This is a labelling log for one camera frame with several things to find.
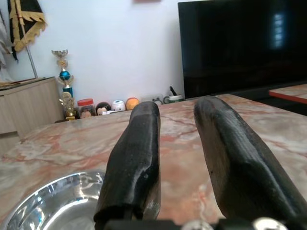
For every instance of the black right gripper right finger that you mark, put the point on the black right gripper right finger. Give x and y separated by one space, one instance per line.
239 153

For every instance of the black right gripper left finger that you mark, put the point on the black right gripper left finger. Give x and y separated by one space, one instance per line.
136 153

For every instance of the orange round plush toy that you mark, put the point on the orange round plush toy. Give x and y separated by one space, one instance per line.
132 103

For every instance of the white round plush toy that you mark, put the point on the white round plush toy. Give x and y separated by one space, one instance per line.
118 105

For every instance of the black and cream plush toy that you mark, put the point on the black and cream plush toy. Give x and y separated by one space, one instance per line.
103 109

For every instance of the red lidded plastic jar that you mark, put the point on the red lidded plastic jar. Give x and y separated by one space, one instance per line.
85 108

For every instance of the white mug with green band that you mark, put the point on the white mug with green band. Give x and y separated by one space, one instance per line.
176 97

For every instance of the red edged side table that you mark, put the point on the red edged side table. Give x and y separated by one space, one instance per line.
290 93

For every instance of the small gold trophy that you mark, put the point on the small gold trophy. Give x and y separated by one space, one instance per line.
69 107

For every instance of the shiny steel bowl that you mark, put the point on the shiny steel bowl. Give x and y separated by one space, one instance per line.
51 203

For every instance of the large black television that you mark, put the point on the large black television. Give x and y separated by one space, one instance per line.
239 45

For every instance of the gold and blue trophy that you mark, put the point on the gold and blue trophy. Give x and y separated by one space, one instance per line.
64 72

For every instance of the beige wooden cabinet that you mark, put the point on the beige wooden cabinet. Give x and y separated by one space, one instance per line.
28 103

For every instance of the silver flag pole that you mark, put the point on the silver flag pole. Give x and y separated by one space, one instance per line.
31 60

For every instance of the black flag with gold fringe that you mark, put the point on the black flag with gold fringe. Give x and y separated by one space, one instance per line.
25 22

